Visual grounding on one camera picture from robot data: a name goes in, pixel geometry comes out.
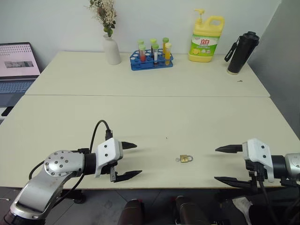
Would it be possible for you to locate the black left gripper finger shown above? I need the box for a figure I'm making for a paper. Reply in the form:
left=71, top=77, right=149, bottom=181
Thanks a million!
left=120, top=141, right=138, bottom=151
left=114, top=170, right=143, bottom=183

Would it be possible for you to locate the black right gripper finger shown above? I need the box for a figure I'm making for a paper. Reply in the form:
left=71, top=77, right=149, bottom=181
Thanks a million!
left=213, top=176, right=254, bottom=189
left=215, top=144, right=244, bottom=154

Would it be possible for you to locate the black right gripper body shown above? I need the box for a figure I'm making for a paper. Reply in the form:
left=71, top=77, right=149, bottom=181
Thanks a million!
left=244, top=160, right=268, bottom=186

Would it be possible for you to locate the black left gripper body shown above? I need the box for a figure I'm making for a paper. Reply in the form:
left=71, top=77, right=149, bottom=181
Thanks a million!
left=100, top=157, right=124, bottom=183

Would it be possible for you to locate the crumpled white cloth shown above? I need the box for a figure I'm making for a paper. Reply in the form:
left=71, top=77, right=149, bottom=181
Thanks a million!
left=231, top=196, right=255, bottom=225

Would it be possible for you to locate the dark rounded shape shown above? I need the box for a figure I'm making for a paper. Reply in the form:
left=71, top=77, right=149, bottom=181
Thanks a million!
left=174, top=195, right=210, bottom=225
left=116, top=198, right=145, bottom=225

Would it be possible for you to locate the black table leg foot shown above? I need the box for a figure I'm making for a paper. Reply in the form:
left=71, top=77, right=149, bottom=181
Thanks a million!
left=73, top=189, right=87, bottom=204

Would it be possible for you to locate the small brass padlock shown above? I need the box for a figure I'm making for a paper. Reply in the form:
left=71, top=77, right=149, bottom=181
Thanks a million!
left=179, top=154, right=194, bottom=164

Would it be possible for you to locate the blue test tube rack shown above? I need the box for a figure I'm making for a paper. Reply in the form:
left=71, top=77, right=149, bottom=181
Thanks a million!
left=129, top=48, right=175, bottom=72

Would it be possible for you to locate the green-capped tube, orange-red liquid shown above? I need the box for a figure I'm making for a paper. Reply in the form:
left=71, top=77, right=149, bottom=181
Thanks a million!
left=138, top=44, right=147, bottom=63

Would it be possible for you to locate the white ceramic vase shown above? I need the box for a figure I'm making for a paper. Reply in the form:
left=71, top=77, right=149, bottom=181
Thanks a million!
left=103, top=34, right=122, bottom=66

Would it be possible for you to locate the green-capped tube, white label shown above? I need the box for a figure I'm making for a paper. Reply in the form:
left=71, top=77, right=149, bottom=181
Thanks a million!
left=152, top=43, right=160, bottom=67

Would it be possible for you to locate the yellow-capped tube, yellow liquid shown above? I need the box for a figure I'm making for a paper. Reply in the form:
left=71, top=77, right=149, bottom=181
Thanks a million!
left=164, top=42, right=173, bottom=67

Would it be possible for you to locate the yellow dish soap pump bottle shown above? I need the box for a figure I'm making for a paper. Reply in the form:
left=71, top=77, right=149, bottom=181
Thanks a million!
left=187, top=8, right=226, bottom=63

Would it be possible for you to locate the green-capped tube, orange liquid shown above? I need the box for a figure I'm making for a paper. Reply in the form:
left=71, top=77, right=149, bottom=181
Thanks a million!
left=162, top=37, right=170, bottom=54

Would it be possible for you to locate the black smartphone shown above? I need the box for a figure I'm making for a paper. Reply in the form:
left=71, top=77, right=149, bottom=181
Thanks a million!
left=1, top=106, right=15, bottom=117

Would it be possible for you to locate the dried flower bouquet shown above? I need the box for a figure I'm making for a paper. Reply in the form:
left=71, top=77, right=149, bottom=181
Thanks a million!
left=85, top=0, right=117, bottom=38

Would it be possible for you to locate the open grey laptop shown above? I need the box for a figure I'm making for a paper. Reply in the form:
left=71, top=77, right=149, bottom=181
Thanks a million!
left=0, top=42, right=42, bottom=106

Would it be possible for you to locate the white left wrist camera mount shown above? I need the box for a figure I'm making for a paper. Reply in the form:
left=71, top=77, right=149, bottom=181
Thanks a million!
left=94, top=138, right=124, bottom=179

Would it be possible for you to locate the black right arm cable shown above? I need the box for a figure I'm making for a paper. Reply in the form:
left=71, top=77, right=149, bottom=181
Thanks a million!
left=256, top=179, right=283, bottom=225

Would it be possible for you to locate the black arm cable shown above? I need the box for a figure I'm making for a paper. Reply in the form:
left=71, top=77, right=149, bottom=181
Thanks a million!
left=29, top=120, right=114, bottom=203
left=256, top=179, right=283, bottom=225

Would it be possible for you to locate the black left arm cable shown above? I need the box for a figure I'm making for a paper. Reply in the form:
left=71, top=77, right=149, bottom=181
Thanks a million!
left=29, top=120, right=114, bottom=203

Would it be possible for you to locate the black bottle with strap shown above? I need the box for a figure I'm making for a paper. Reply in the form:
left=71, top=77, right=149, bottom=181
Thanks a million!
left=224, top=30, right=260, bottom=75

